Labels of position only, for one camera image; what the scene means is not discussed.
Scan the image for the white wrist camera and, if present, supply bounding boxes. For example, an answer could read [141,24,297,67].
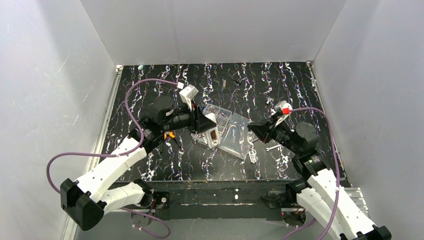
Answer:
[274,100,293,126]
[179,84,199,112]

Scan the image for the orange handled pliers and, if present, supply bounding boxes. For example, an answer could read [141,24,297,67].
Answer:
[159,131,182,154]

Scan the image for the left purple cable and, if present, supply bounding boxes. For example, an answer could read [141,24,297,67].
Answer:
[46,78,185,240]

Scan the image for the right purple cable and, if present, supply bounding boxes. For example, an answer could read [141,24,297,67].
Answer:
[281,106,341,240]

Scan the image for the purple cable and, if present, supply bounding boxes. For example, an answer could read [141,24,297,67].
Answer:
[281,106,341,240]
[46,78,185,240]

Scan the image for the aluminium frame rail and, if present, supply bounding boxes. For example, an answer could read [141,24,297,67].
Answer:
[61,65,124,240]

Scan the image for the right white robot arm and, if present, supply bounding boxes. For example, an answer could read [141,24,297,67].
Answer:
[247,120,392,240]

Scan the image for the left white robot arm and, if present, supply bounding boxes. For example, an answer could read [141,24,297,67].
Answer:
[59,96,219,231]

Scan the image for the small silver wrench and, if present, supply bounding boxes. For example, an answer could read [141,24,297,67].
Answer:
[265,144,282,152]

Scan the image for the clear plastic screw box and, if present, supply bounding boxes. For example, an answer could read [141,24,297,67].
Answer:
[203,103,257,160]

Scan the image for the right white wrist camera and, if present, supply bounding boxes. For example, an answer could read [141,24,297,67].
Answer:
[274,100,293,126]

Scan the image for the black hex key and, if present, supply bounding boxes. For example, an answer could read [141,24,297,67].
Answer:
[229,75,241,86]

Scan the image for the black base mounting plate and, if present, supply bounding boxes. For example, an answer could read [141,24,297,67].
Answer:
[146,180,307,223]

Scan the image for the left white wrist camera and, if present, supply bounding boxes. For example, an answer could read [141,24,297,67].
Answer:
[179,84,199,112]

